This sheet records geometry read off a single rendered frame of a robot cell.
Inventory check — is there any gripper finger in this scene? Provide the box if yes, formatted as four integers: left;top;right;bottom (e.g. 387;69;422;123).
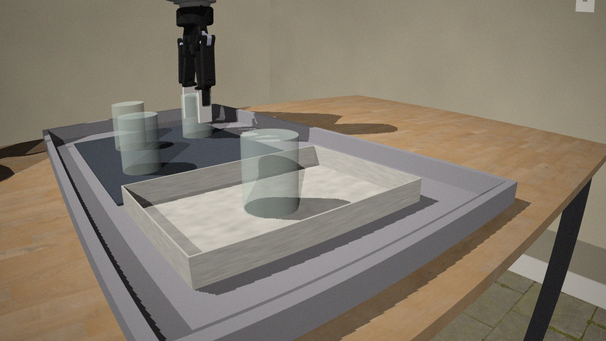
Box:
177;36;197;95
187;31;215;123

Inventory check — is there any clear glass cylinder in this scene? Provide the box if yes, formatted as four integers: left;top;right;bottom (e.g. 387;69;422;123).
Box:
181;93;213;138
117;112;162;175
111;101;144;151
240;128;299;219

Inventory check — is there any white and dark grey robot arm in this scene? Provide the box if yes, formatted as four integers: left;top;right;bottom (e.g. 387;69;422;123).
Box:
167;0;216;8

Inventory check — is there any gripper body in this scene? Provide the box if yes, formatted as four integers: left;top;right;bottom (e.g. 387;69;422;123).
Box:
176;5;214;51

